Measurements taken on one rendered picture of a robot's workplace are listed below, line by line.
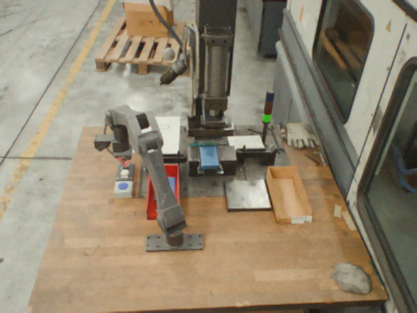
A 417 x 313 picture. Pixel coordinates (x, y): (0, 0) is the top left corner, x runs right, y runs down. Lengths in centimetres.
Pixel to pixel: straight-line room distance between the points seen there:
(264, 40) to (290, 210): 333
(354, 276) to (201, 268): 50
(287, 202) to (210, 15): 76
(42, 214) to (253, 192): 170
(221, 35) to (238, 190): 61
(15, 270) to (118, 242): 129
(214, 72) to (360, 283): 86
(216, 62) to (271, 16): 325
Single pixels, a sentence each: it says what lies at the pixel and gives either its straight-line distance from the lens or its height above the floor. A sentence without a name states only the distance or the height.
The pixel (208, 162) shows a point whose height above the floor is 99.
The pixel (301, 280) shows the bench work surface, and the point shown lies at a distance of 142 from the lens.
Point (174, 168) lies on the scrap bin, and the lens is 168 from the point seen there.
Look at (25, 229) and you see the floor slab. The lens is 289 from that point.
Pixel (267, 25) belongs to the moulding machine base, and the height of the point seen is 41.
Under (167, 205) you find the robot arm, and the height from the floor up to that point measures 107.
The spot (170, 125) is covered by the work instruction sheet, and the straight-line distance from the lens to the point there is 200.
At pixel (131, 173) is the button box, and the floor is 93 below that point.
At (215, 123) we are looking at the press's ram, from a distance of 154.
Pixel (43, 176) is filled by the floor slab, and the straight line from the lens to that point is 324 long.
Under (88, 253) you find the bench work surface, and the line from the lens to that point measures 148.
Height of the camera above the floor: 204
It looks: 39 degrees down
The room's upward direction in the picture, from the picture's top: 3 degrees clockwise
